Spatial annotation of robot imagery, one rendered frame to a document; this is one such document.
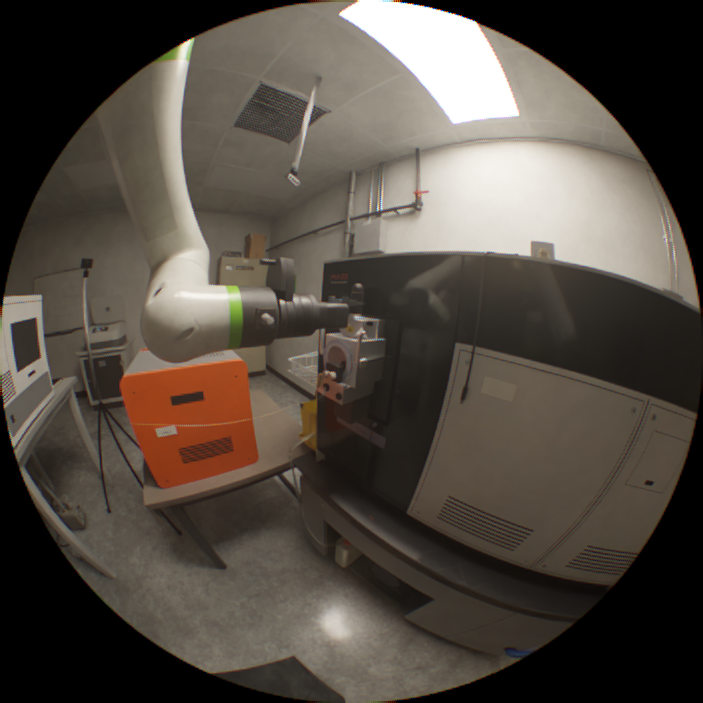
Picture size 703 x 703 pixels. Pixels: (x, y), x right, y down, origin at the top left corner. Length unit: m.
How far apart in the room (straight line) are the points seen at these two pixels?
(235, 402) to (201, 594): 1.15
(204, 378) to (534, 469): 0.83
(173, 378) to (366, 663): 1.41
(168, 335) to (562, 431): 0.57
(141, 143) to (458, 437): 0.63
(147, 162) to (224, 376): 0.60
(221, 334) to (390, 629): 1.37
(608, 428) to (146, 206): 0.71
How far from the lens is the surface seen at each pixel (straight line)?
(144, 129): 0.30
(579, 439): 0.44
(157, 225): 0.33
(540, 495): 0.50
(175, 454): 0.82
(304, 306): 0.34
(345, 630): 1.33
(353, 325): 0.44
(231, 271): 3.46
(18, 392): 1.33
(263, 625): 1.36
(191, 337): 0.27
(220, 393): 0.72
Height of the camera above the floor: 1.33
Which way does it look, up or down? 13 degrees down
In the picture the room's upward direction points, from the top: 4 degrees clockwise
